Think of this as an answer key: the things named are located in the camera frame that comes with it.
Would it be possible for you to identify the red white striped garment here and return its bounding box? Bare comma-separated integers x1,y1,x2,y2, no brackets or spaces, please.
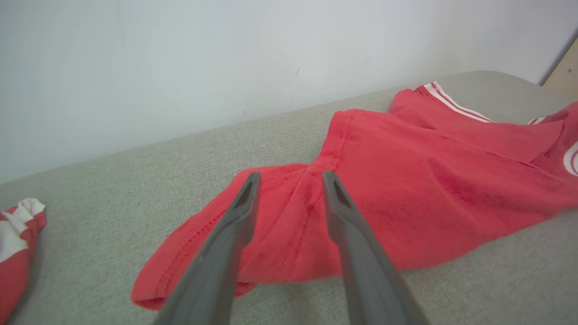
0,198,47,322

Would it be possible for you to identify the red jersey with white sleeves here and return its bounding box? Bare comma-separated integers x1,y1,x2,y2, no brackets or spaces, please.
131,81,578,311

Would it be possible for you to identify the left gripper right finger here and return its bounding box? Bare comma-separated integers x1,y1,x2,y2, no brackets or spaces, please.
322,170,430,325

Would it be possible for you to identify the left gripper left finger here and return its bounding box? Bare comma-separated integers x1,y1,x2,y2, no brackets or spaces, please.
153,171,263,325

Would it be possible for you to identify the light wooden board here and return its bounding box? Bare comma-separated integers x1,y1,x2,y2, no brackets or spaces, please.
541,38,578,105

